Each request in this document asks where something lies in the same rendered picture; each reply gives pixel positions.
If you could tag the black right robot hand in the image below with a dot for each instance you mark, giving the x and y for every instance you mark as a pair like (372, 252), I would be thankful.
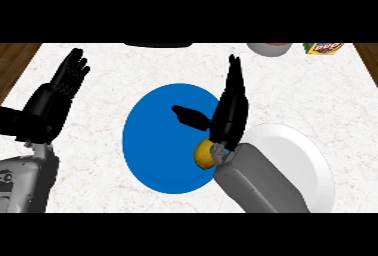
(230, 116)

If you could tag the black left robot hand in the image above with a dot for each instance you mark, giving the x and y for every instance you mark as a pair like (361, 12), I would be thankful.
(45, 106)

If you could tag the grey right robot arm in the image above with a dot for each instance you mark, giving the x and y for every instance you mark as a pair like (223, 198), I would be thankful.
(258, 181)

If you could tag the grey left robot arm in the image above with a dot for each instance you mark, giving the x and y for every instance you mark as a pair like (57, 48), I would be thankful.
(26, 180)

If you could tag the yellow lemon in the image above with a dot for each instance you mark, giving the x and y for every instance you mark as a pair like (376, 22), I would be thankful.
(203, 156)

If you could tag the blue plate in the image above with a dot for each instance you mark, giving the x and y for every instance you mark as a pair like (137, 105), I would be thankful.
(162, 140)

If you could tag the white plate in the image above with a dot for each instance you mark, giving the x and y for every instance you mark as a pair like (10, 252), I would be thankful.
(299, 160)

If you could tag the grey bowl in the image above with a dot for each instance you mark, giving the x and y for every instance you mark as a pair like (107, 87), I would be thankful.
(268, 49)

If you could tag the black flat object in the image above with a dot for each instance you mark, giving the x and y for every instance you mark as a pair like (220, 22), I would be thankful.
(156, 44)

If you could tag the yellow printed box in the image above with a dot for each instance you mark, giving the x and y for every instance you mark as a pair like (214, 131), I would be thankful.
(323, 48)

